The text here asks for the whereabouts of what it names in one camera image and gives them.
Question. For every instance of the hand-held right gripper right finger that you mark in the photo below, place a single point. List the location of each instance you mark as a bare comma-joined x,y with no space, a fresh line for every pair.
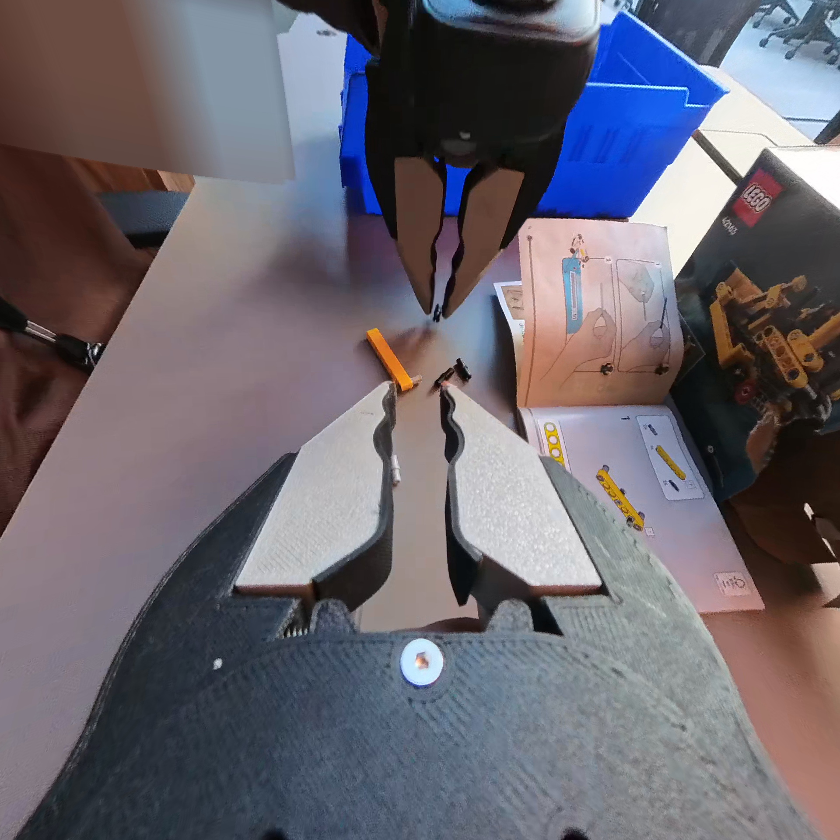
518,518

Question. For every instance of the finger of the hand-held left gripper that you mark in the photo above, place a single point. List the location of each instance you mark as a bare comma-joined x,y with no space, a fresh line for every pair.
418,223
489,229

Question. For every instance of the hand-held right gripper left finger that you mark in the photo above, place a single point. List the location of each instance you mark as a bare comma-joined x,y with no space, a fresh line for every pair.
328,499

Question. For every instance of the orange lego beam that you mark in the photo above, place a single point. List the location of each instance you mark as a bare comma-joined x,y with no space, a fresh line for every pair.
389,358

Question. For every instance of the blue plastic bin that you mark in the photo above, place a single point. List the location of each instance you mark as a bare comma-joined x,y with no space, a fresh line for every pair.
630,124

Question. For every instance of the small grey lego pin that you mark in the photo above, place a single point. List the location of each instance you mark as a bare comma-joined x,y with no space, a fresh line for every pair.
396,470

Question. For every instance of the lego instruction booklet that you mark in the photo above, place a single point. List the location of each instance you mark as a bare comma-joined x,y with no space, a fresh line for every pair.
610,420

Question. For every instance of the black lego set box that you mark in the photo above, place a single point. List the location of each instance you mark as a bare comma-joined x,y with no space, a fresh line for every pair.
768,328

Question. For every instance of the black office chair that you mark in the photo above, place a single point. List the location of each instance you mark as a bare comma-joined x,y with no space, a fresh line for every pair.
774,19
817,26

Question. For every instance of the person's brown clothing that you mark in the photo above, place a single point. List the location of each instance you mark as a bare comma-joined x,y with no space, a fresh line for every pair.
59,262

